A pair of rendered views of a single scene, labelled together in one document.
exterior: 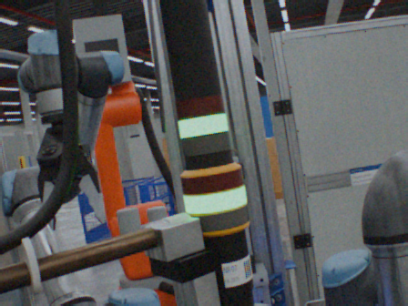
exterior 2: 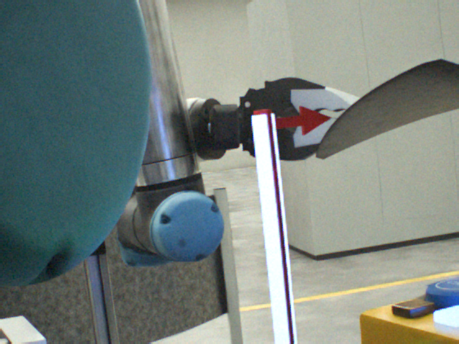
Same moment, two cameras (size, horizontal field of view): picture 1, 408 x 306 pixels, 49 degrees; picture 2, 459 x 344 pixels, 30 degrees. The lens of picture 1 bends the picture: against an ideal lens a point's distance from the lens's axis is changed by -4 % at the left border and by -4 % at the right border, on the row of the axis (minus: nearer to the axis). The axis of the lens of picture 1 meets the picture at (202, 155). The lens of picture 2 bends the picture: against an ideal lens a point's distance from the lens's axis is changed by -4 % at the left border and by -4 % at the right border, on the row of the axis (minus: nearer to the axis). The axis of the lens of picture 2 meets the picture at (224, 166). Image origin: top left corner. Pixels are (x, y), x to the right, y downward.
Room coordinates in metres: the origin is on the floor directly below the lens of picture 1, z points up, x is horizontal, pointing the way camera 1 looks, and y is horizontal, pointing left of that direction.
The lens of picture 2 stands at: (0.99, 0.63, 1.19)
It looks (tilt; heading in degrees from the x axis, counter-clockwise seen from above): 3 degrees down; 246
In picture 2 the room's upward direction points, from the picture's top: 6 degrees counter-clockwise
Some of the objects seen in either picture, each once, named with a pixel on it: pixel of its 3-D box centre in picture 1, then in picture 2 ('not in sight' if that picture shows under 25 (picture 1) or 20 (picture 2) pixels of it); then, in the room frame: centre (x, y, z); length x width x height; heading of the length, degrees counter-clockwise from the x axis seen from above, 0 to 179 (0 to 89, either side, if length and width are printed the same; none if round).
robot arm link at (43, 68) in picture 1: (50, 63); not in sight; (0.86, 0.25, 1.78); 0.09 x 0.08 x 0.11; 33
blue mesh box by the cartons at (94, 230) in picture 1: (122, 213); not in sight; (7.53, 1.44, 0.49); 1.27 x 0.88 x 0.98; 167
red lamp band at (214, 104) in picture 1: (199, 107); not in sight; (0.33, 0.00, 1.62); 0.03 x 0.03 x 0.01
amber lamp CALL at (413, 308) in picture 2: not in sight; (413, 308); (0.72, 0.25, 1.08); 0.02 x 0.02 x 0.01; 0
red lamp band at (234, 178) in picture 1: (211, 179); not in sight; (0.33, 0.00, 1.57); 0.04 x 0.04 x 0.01
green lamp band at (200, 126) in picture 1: (203, 126); not in sight; (0.33, 0.00, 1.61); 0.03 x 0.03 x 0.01
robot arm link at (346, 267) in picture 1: (351, 282); not in sight; (1.03, -0.29, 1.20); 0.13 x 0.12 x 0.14; 87
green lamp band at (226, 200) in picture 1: (215, 198); not in sight; (0.33, 0.00, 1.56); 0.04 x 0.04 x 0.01
